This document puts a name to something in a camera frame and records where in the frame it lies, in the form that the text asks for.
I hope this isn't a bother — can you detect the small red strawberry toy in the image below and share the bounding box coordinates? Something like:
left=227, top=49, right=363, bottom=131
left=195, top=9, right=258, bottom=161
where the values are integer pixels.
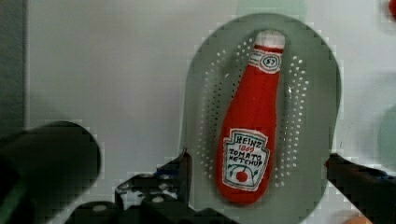
left=389, top=0, right=396, bottom=20

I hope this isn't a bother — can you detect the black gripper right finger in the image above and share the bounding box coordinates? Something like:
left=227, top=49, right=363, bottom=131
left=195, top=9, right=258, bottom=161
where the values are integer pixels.
left=324, top=153, right=396, bottom=224

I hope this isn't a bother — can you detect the orange slice toy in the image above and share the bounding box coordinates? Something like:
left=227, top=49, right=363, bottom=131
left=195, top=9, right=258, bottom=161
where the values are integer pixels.
left=343, top=217, right=374, bottom=224

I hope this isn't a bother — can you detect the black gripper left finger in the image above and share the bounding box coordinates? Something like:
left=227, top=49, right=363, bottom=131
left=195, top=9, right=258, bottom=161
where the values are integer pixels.
left=64, top=149, right=237, bottom=224

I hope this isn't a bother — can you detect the red plush ketchup bottle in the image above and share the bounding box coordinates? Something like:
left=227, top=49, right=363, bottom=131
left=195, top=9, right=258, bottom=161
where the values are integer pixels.
left=215, top=30, right=286, bottom=204

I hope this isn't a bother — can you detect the black robot base lower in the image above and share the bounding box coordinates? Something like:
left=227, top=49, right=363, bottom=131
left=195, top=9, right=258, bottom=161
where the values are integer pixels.
left=0, top=121, right=101, bottom=224

